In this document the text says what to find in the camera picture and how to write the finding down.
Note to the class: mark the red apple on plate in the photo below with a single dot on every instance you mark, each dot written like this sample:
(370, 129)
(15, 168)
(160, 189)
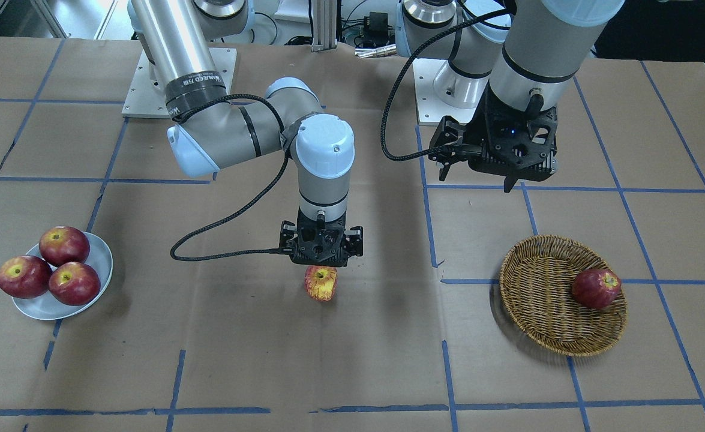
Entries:
(74, 284)
(63, 244)
(25, 277)

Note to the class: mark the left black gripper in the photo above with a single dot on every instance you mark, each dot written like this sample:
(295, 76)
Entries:
(480, 127)

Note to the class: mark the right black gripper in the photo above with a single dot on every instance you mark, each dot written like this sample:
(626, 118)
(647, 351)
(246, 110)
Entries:
(355, 238)

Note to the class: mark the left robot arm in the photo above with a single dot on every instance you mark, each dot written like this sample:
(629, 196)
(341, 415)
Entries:
(510, 64)

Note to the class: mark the red yellow apple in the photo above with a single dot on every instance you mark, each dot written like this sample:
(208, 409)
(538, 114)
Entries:
(320, 282)

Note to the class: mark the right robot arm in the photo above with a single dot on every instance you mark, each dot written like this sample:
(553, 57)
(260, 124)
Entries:
(214, 128)

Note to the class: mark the aluminium frame post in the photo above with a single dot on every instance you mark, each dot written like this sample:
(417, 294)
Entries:
(324, 25)

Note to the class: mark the dark red apple in basket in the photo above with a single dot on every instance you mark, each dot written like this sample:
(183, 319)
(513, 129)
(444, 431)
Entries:
(596, 288)

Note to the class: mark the woven wicker basket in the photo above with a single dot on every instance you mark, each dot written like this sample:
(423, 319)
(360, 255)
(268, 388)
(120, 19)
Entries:
(535, 281)

